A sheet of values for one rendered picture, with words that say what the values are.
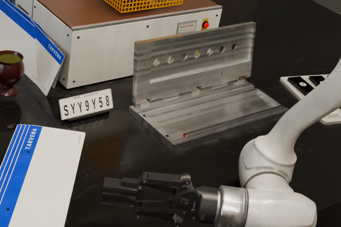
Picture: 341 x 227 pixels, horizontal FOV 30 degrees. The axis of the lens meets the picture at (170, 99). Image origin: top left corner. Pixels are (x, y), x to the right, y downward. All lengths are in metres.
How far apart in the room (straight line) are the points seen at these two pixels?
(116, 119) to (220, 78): 0.37
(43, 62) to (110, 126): 0.29
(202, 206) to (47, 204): 0.31
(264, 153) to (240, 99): 0.52
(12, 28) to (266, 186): 1.00
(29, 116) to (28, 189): 0.43
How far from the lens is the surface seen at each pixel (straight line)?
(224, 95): 1.92
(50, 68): 1.81
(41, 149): 1.43
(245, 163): 1.44
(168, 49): 1.76
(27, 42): 1.94
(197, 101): 1.85
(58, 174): 1.36
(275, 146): 1.41
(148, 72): 1.73
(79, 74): 1.83
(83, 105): 1.71
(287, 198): 1.34
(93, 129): 1.69
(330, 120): 1.96
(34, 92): 1.82
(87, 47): 1.80
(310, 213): 1.35
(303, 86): 2.08
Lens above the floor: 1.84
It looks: 30 degrees down
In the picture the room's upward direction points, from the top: 11 degrees clockwise
